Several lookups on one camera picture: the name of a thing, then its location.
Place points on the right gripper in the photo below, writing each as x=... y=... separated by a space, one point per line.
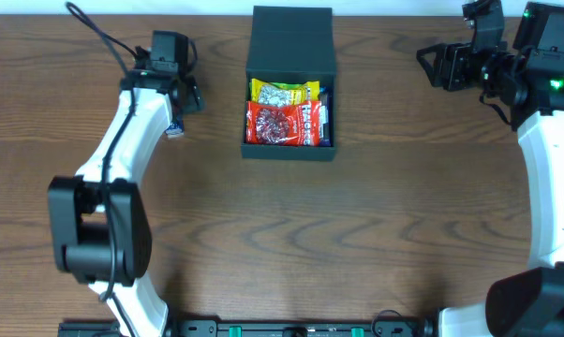
x=452 y=65

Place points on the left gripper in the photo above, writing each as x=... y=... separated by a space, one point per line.
x=191 y=96

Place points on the blue Eclipse mint box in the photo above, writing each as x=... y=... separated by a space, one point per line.
x=175 y=129

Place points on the yellow Hacks candy bag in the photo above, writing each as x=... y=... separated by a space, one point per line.
x=279 y=94

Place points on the dark green box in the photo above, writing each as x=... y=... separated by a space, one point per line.
x=293 y=45

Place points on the red Hacks candy bag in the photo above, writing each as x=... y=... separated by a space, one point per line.
x=296 y=125

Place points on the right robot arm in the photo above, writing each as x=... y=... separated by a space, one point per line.
x=523 y=82

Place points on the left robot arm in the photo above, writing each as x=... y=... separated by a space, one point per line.
x=100 y=230

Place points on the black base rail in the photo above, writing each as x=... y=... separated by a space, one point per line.
x=244 y=328

